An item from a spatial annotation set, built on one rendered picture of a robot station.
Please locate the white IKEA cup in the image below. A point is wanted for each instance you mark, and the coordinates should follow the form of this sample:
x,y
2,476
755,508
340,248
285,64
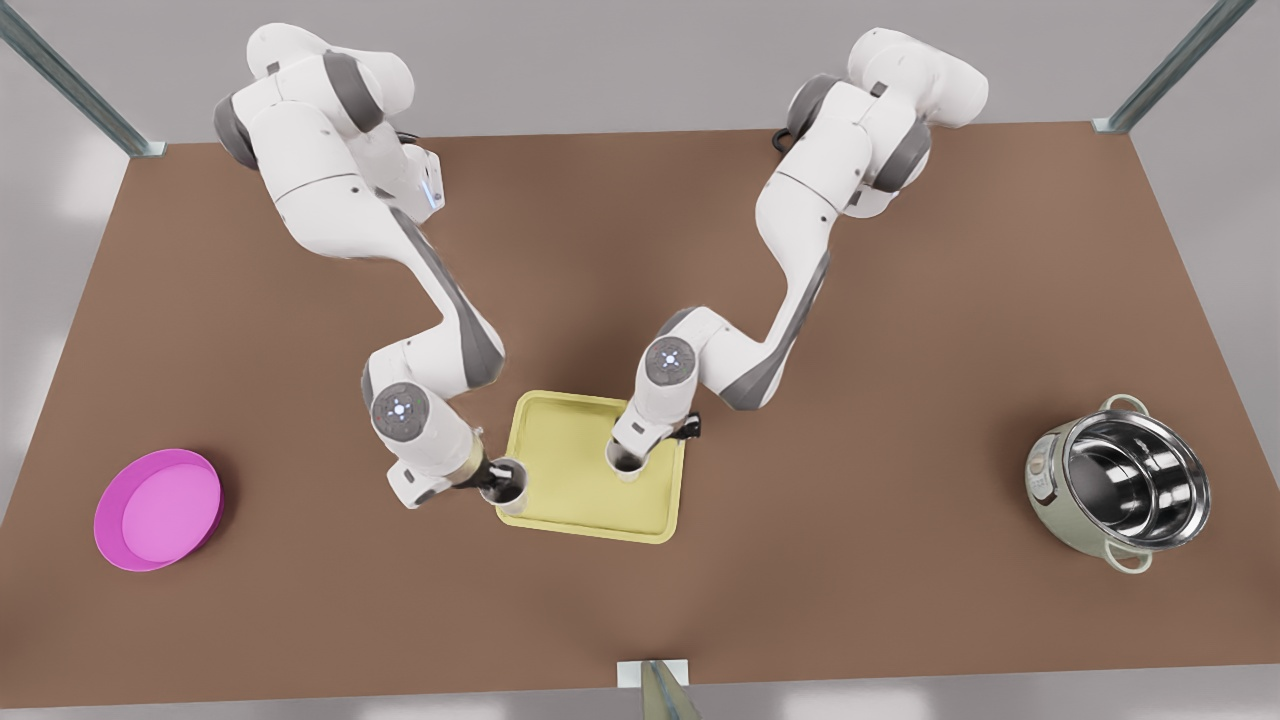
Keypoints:
x,y
628,465
505,485

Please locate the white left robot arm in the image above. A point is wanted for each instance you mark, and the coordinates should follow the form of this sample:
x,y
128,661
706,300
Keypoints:
x,y
820,190

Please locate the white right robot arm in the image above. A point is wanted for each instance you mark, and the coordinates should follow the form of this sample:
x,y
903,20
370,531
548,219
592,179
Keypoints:
x,y
330,180

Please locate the yellow square tray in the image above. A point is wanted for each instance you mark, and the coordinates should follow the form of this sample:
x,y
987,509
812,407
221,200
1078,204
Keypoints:
x,y
590,480

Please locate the pink round bowl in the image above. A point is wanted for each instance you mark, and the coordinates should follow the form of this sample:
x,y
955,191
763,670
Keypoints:
x,y
158,509

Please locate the silver frame post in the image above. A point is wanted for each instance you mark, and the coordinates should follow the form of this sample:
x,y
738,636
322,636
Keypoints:
x,y
662,690
1170,68
75,85

